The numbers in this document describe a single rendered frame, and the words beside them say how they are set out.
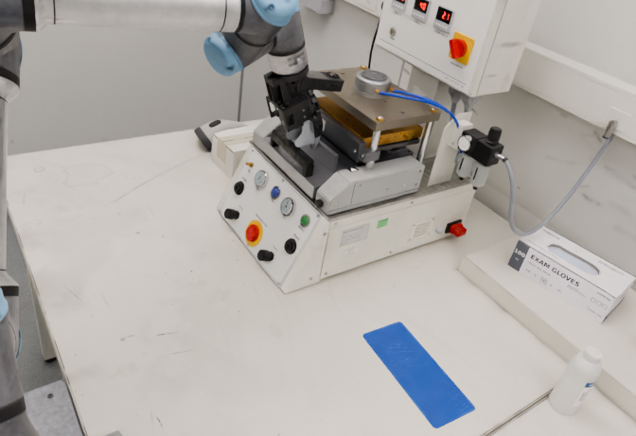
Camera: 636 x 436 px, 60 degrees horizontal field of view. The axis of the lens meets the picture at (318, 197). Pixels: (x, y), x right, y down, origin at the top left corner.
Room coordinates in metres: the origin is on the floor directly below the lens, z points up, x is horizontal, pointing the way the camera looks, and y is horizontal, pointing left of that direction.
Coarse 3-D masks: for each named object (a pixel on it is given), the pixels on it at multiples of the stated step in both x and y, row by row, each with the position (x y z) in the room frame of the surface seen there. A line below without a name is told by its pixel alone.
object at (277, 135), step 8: (272, 136) 1.08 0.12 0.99; (280, 136) 1.06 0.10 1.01; (272, 144) 1.08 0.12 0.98; (280, 144) 1.05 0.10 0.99; (288, 144) 1.04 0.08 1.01; (288, 152) 1.03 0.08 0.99; (296, 152) 1.01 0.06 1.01; (304, 152) 1.01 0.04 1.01; (296, 160) 1.00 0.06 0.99; (304, 160) 0.98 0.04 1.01; (312, 160) 0.98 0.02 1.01; (304, 168) 0.98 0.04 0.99; (312, 168) 0.98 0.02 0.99; (304, 176) 0.97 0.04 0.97
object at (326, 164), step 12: (264, 144) 1.11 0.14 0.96; (324, 144) 1.06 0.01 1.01; (276, 156) 1.06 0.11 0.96; (288, 156) 1.05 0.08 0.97; (312, 156) 1.07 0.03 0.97; (324, 156) 1.05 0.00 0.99; (336, 156) 1.02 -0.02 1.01; (288, 168) 1.02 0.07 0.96; (300, 168) 1.01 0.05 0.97; (324, 168) 1.03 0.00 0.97; (336, 168) 1.03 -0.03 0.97; (300, 180) 0.98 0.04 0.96; (312, 180) 0.97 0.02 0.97; (324, 180) 0.98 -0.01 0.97; (312, 192) 0.95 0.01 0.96
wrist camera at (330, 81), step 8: (312, 72) 1.07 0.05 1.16; (320, 72) 1.09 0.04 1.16; (328, 72) 1.10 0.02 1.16; (304, 80) 1.02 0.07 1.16; (312, 80) 1.03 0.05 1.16; (320, 80) 1.04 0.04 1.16; (328, 80) 1.06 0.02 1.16; (336, 80) 1.07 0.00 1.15; (304, 88) 1.02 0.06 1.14; (312, 88) 1.03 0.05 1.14; (320, 88) 1.05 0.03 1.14; (328, 88) 1.06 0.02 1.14; (336, 88) 1.07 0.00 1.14
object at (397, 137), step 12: (324, 96) 1.20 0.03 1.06; (324, 108) 1.14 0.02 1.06; (336, 108) 1.15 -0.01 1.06; (348, 120) 1.10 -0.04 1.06; (360, 132) 1.05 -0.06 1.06; (372, 132) 1.06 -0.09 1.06; (384, 132) 1.07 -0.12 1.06; (396, 132) 1.08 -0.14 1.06; (408, 132) 1.10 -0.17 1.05; (420, 132) 1.13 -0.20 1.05; (384, 144) 1.07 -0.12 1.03; (396, 144) 1.08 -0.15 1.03; (408, 144) 1.11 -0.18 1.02
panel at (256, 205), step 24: (264, 168) 1.08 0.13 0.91; (240, 192) 1.08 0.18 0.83; (264, 192) 1.04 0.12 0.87; (288, 192) 1.00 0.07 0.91; (240, 216) 1.05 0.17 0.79; (264, 216) 1.00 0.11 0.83; (312, 216) 0.93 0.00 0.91; (264, 240) 0.96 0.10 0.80; (264, 264) 0.92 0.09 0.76; (288, 264) 0.89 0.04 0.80
